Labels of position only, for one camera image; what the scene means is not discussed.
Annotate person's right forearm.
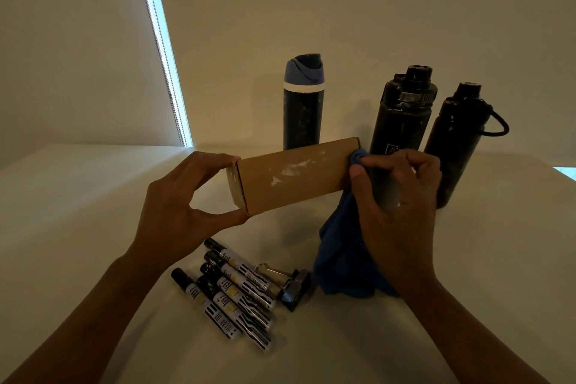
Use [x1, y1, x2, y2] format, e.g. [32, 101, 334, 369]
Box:
[403, 278, 552, 384]

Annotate blue cloth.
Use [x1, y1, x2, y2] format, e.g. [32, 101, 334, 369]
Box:
[313, 148, 401, 299]

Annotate black bottle with loop handle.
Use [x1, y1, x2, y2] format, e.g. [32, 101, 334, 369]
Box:
[422, 82, 510, 209]

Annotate brown paper box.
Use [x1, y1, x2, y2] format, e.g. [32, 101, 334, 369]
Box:
[225, 137, 361, 217]

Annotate black binder clip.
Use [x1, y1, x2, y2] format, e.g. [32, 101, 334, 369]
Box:
[254, 262, 312, 313]

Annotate person's right hand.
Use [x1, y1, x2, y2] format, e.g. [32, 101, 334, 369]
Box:
[349, 148, 444, 306]

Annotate barcode label black marker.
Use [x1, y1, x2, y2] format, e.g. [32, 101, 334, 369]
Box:
[170, 267, 242, 340]

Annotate person's left forearm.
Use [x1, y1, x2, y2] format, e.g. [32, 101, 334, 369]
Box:
[2, 253, 165, 384]

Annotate black white striped marker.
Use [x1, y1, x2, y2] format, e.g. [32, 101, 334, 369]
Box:
[203, 251, 276, 310]
[196, 274, 274, 353]
[203, 238, 280, 297]
[199, 262, 274, 331]

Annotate navy bottle with blue lid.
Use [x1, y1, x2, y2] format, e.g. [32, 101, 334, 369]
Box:
[283, 53, 325, 151]

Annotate beaded blind chain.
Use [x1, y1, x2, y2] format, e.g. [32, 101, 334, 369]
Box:
[133, 0, 190, 148]

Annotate person's left hand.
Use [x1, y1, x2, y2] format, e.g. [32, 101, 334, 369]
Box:
[128, 151, 251, 272]

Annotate black grey gradient bottle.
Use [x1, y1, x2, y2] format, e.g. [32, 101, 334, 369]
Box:
[368, 65, 439, 209]

